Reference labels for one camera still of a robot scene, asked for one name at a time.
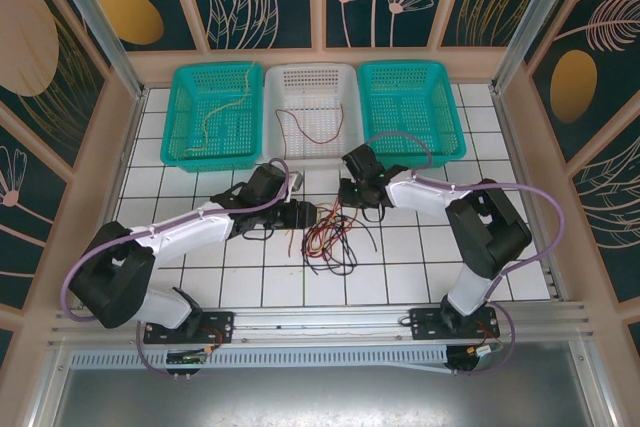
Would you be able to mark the white plastic basket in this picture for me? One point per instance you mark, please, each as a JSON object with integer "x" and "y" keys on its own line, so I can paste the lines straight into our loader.
{"x": 312, "y": 92}

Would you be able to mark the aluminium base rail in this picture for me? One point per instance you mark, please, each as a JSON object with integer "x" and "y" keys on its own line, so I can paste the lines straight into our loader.
{"x": 320, "y": 322}

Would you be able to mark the small black circuit board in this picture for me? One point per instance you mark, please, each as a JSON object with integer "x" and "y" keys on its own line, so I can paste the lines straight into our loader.
{"x": 186, "y": 359}

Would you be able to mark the teal plastic basket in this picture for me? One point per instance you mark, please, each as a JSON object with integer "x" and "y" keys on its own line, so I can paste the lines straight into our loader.
{"x": 410, "y": 102}
{"x": 225, "y": 142}

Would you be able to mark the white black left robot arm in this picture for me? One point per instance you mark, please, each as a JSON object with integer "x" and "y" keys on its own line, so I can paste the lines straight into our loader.
{"x": 190, "y": 232}

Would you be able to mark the grey metal sheet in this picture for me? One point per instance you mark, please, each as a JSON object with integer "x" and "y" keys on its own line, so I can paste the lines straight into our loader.
{"x": 320, "y": 402}

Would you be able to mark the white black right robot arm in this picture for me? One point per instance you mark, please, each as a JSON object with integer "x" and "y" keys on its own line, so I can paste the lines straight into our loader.
{"x": 425, "y": 194}

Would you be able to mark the aluminium frame post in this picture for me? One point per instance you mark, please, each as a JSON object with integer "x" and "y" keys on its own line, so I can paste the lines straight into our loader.
{"x": 111, "y": 52}
{"x": 537, "y": 22}

